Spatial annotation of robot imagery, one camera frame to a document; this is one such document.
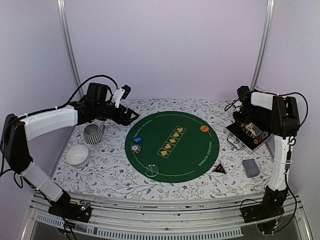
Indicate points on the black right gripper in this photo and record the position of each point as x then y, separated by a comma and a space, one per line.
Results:
238, 119

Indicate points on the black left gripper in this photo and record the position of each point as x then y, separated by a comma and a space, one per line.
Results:
125, 121

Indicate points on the blue small blind button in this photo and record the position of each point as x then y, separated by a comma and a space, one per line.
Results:
137, 140

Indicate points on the stack of poker chips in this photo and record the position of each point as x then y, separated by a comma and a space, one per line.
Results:
135, 148

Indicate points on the orange big blind button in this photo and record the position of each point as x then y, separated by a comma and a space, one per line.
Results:
204, 128

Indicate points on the black red triangular card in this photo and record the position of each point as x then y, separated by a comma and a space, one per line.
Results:
219, 168

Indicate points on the clear round dealer button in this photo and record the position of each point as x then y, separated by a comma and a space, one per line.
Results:
151, 170

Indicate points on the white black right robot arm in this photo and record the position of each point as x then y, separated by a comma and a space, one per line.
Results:
285, 124

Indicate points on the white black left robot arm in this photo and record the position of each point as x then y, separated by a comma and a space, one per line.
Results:
19, 130

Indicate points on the aluminium poker chip case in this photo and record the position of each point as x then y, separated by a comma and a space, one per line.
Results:
253, 135

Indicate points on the striped ceramic mug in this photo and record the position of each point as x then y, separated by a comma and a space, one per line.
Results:
93, 133

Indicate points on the deck of playing cards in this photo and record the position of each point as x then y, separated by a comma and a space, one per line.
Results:
251, 168

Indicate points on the round green poker mat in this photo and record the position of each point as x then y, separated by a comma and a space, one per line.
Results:
174, 142

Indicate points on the floral patterned tablecloth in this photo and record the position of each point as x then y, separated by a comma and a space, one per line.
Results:
108, 172

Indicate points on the white ceramic bowl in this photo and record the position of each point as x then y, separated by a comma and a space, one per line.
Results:
77, 156

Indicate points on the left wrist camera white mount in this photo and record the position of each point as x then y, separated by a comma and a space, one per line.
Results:
120, 94

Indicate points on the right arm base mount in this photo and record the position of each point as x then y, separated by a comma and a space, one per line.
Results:
252, 211

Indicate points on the aluminium front rail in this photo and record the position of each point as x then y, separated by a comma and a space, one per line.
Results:
202, 219

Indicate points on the right aluminium frame post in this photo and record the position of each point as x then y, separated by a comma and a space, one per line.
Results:
263, 43

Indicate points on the aluminium frame post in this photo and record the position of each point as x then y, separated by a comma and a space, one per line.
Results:
62, 13
263, 43

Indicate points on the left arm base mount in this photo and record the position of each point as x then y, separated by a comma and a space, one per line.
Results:
65, 209

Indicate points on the left aluminium frame post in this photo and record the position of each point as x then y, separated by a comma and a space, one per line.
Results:
62, 13

